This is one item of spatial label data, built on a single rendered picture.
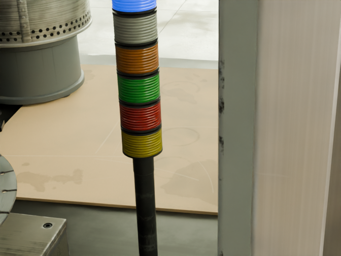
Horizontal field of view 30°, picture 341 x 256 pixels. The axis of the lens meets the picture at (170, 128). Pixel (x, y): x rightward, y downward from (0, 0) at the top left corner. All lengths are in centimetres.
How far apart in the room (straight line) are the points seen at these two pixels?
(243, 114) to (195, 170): 83
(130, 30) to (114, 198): 45
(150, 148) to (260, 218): 53
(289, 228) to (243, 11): 11
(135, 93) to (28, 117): 70
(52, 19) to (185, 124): 33
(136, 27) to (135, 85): 6
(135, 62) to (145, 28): 4
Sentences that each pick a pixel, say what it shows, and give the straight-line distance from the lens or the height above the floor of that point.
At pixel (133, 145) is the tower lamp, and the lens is 68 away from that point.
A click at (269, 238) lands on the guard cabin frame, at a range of 16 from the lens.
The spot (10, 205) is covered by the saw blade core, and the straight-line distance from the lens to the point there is 67.
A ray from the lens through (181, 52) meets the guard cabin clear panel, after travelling 166.
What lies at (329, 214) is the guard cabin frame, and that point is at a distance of 16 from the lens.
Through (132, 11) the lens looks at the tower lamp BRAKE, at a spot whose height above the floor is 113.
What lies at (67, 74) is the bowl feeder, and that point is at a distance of 139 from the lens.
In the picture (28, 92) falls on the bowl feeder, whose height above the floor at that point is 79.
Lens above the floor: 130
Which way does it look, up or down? 26 degrees down
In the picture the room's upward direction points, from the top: 2 degrees counter-clockwise
